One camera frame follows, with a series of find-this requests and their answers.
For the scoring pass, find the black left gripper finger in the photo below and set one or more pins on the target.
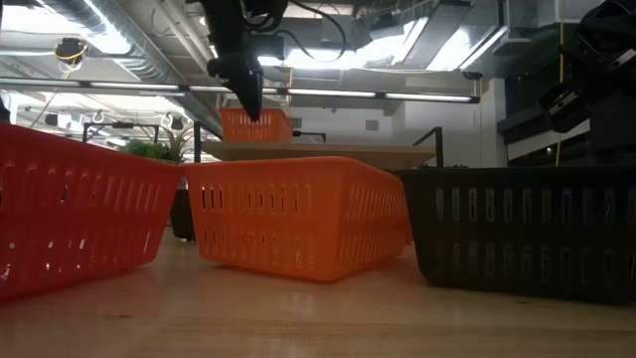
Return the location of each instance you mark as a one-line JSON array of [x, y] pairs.
[[251, 97]]

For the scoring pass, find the orange slotted plastic basket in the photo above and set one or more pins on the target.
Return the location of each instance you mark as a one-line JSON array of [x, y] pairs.
[[270, 126], [298, 219]]

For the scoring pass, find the black slotted plastic basket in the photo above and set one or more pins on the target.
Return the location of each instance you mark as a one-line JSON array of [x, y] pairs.
[[522, 233]]

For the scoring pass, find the red slotted plastic basket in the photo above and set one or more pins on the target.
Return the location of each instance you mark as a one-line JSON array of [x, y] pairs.
[[74, 209]]

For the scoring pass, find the long ceiling tube light bar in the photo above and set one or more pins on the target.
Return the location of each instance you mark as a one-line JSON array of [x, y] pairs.
[[323, 93]]

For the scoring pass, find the potted plant triangle-pattern pot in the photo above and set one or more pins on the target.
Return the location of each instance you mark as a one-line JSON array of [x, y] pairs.
[[149, 149]]

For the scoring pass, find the black metal background rack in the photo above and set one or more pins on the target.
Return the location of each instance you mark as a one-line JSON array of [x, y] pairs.
[[119, 125]]

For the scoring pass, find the silver spiral ceiling duct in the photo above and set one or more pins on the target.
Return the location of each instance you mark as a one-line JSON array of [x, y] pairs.
[[149, 59]]

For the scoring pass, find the wooden shelf black metal frame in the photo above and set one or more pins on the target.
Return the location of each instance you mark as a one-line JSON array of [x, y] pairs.
[[323, 151]]

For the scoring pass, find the dome security camera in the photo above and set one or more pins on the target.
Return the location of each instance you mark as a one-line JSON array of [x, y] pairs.
[[472, 75]]

